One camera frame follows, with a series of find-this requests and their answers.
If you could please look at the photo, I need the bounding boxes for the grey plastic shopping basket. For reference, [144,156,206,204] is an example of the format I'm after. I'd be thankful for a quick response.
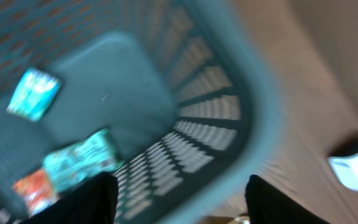
[0,0,278,224]

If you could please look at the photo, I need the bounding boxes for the orange red snack packet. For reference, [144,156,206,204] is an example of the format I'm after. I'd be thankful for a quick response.
[12,169,60,217]

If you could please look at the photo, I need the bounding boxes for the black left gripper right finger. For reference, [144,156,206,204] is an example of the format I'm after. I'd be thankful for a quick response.
[245,175,328,224]

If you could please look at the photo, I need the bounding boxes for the teal snack packet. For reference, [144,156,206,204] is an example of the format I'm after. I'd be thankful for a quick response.
[43,129,124,192]

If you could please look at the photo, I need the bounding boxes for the teal white small packet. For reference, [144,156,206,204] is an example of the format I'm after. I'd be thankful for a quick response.
[6,67,62,122]

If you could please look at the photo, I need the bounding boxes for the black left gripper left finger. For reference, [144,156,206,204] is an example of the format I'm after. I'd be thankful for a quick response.
[21,172,119,224]

